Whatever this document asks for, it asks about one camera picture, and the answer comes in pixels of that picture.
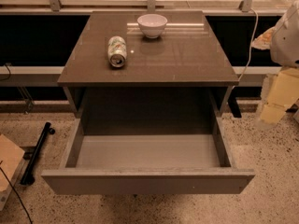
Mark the black metal tube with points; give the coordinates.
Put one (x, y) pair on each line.
(28, 178)

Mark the white ceramic bowl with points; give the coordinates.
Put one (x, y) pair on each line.
(152, 25)

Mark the green white soda can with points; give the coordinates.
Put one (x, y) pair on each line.
(116, 52)

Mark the grey top drawer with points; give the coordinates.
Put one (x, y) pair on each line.
(148, 141)

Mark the metal railing frame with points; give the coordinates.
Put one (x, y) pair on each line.
(38, 36)

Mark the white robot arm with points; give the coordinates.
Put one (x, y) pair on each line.
(283, 42)

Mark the grey drawer cabinet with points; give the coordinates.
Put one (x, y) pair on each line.
(186, 54)

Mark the brown cardboard panel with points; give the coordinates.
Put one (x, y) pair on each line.
(10, 158)

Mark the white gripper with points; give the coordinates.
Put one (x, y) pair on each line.
(286, 44)

